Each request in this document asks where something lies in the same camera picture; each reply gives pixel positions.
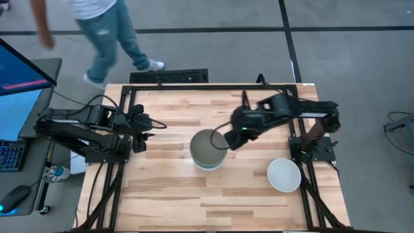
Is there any black keyboard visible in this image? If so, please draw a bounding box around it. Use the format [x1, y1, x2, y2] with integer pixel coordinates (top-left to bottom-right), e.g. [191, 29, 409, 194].
[0, 139, 27, 172]

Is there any computer monitor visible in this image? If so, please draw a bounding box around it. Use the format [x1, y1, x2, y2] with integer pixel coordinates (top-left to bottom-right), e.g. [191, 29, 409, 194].
[0, 38, 58, 97]

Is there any dark grey desk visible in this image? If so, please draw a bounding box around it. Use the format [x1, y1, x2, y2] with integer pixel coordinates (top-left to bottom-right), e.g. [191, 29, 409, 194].
[0, 57, 63, 217]

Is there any white cup with blue lid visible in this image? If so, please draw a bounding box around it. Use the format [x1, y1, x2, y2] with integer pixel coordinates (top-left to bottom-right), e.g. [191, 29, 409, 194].
[51, 165, 71, 181]

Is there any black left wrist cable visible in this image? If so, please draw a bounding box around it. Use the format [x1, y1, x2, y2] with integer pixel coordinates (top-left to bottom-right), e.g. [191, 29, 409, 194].
[66, 93, 168, 130]

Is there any light blue screen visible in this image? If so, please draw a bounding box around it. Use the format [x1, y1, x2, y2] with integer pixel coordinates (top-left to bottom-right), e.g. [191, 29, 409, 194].
[0, 89, 45, 142]

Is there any grey bowl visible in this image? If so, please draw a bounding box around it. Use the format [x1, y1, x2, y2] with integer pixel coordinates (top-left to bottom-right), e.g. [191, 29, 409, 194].
[190, 128, 229, 166]

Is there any grey floor equipment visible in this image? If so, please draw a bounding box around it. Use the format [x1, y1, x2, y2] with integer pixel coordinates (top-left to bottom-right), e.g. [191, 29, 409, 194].
[384, 113, 414, 133]

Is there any white bowl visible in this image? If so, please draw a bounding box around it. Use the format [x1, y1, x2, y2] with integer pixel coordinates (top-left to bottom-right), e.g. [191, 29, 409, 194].
[267, 157, 302, 194]

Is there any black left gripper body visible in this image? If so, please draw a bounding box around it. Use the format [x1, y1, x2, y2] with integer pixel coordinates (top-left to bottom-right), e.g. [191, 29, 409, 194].
[127, 104, 146, 135]

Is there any black computer mouse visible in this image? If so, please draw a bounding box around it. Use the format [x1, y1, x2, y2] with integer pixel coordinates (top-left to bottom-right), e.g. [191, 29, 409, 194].
[0, 184, 30, 214]

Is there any white floor box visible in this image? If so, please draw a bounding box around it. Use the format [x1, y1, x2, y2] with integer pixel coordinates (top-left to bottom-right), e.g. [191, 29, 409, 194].
[70, 135, 88, 175]

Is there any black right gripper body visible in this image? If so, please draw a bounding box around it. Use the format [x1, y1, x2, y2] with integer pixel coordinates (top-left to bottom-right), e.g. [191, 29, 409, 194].
[232, 106, 263, 139]

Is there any person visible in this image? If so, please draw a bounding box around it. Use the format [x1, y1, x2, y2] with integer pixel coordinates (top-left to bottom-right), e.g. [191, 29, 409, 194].
[30, 0, 166, 91]

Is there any black aluminium table frame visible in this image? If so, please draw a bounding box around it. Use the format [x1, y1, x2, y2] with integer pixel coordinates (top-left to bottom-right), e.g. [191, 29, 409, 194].
[72, 83, 353, 233]

